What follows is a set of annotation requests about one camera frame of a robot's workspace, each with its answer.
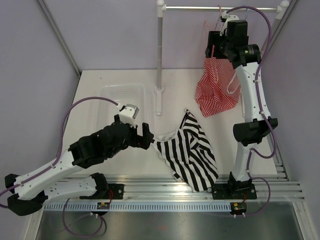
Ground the white metal clothes rack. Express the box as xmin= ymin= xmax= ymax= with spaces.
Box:
xmin=154 ymin=0 xmax=278 ymax=116

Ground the pink wire hanger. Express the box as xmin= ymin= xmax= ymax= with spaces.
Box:
xmin=204 ymin=4 xmax=223 ymax=33

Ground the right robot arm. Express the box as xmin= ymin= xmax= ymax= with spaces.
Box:
xmin=206 ymin=19 xmax=278 ymax=200

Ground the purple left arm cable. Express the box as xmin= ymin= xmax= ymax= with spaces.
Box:
xmin=0 ymin=96 xmax=120 ymax=236

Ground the left aluminium frame post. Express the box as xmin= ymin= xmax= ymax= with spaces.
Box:
xmin=36 ymin=0 xmax=82 ymax=79

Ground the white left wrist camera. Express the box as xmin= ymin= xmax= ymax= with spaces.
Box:
xmin=117 ymin=103 xmax=139 ymax=128

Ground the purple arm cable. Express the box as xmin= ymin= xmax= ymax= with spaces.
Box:
xmin=226 ymin=5 xmax=278 ymax=218
xmin=0 ymin=96 xmax=120 ymax=236

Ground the right aluminium frame post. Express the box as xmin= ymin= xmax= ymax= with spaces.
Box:
xmin=261 ymin=0 xmax=300 ymax=56

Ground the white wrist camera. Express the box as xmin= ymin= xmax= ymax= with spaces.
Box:
xmin=117 ymin=103 xmax=139 ymax=128
xmin=219 ymin=11 xmax=239 ymax=36

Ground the aluminium frame post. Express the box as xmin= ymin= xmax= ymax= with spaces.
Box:
xmin=261 ymin=0 xmax=300 ymax=56
xmin=36 ymin=0 xmax=82 ymax=79

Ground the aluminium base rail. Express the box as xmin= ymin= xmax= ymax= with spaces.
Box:
xmin=57 ymin=156 xmax=305 ymax=202

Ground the red white striped tank top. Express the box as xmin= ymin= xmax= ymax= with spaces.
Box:
xmin=194 ymin=57 xmax=241 ymax=117

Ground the white slotted cable duct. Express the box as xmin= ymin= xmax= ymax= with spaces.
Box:
xmin=44 ymin=201 xmax=231 ymax=212

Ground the white plastic basket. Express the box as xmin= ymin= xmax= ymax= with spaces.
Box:
xmin=96 ymin=84 xmax=147 ymax=131

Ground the black white striped tank top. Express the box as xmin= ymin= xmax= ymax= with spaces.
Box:
xmin=151 ymin=109 xmax=219 ymax=193

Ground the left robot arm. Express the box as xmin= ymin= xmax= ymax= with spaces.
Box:
xmin=4 ymin=115 xmax=154 ymax=216

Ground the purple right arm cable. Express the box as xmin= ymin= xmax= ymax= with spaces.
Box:
xmin=226 ymin=5 xmax=278 ymax=218

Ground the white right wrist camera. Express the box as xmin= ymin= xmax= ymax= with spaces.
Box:
xmin=219 ymin=11 xmax=239 ymax=36

